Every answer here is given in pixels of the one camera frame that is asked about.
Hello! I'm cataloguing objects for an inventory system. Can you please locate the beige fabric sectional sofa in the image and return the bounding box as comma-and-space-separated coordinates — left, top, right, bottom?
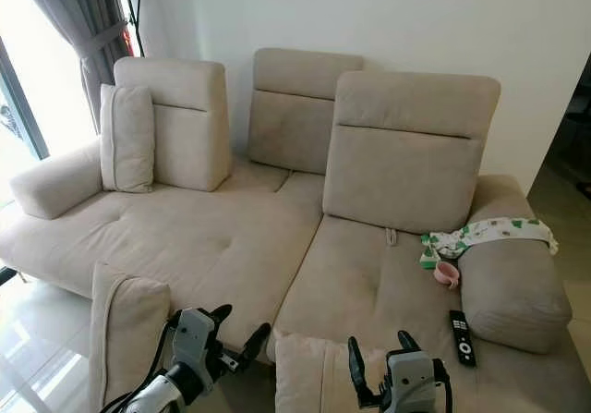
0, 48, 573, 413

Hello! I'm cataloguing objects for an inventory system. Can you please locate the large beige sofa backrest cushion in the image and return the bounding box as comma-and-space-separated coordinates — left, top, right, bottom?
323, 71, 502, 236

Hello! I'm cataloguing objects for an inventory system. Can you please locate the black floor lamp pole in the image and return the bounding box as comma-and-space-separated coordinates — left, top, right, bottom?
127, 0, 148, 58

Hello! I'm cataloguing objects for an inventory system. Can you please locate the black remote control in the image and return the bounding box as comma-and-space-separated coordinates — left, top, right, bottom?
449, 310, 477, 369

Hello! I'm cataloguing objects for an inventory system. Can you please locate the pink cup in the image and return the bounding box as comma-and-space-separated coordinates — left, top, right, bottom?
434, 261, 462, 290

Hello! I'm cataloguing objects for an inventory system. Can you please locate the white green patterned cloth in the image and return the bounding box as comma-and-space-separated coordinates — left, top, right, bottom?
419, 218, 561, 271

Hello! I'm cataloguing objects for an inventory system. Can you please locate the grey curtain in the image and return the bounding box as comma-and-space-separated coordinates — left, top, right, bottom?
14, 0, 131, 135

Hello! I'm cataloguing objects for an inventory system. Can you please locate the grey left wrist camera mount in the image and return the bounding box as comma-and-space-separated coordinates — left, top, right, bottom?
171, 308, 220, 379

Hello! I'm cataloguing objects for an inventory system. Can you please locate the dark window frame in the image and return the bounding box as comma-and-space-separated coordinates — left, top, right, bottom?
0, 43, 51, 162

